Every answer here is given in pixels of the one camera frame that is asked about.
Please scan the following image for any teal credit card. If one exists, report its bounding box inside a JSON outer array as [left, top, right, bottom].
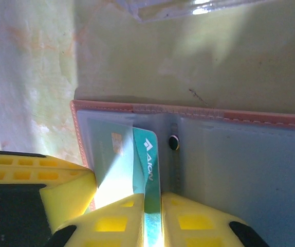
[[87, 118, 163, 247]]

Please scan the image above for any brown leather card holder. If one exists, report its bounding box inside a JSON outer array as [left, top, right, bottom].
[[69, 99, 295, 247]]

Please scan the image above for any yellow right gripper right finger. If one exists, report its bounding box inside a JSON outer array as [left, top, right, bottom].
[[161, 192, 269, 247]]

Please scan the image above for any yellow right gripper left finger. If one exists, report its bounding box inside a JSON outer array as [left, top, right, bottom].
[[46, 192, 145, 247]]

